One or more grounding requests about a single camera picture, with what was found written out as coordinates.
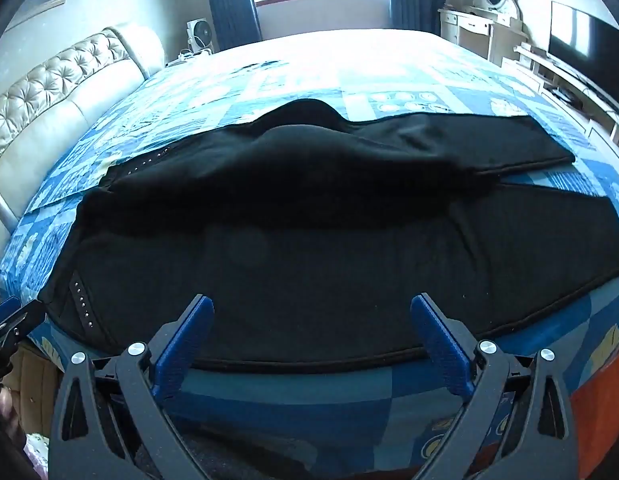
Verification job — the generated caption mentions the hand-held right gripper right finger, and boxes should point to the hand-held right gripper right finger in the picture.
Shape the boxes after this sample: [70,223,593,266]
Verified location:
[409,294,577,480]

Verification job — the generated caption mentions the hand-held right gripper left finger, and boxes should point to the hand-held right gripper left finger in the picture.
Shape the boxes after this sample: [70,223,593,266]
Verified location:
[48,294,215,480]

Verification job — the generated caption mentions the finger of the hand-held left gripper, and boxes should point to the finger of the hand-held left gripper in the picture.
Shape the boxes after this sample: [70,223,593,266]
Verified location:
[0,296,46,381]

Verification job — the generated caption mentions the black pants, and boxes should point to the black pants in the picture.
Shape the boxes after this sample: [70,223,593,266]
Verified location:
[42,100,619,376]

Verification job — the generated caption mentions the brown wooden nightstand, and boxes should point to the brown wooden nightstand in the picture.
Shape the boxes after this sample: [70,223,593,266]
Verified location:
[10,345,58,436]

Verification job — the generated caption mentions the white floral cloth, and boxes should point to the white floral cloth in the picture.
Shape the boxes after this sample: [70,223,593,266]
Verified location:
[22,432,51,480]

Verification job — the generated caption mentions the cream tufted leather headboard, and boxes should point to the cream tufted leather headboard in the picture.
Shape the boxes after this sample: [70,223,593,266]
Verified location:
[0,24,166,241]

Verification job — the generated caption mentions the blue patterned bedspread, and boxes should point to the blue patterned bedspread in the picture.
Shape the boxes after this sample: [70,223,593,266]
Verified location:
[0,30,619,466]

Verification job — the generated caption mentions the white power strip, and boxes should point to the white power strip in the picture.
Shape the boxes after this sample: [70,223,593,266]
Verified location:
[167,50,213,67]

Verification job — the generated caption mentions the white television cabinet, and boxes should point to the white television cabinet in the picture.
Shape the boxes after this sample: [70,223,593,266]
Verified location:
[502,42,619,146]

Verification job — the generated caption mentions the white box fan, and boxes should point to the white box fan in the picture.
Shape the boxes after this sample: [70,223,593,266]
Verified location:
[186,19,214,53]

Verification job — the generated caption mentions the white dressing table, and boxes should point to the white dressing table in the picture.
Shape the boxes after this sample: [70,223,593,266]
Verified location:
[438,5,527,63]

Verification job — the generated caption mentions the black flat television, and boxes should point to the black flat television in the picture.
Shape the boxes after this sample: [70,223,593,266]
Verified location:
[548,1,619,111]

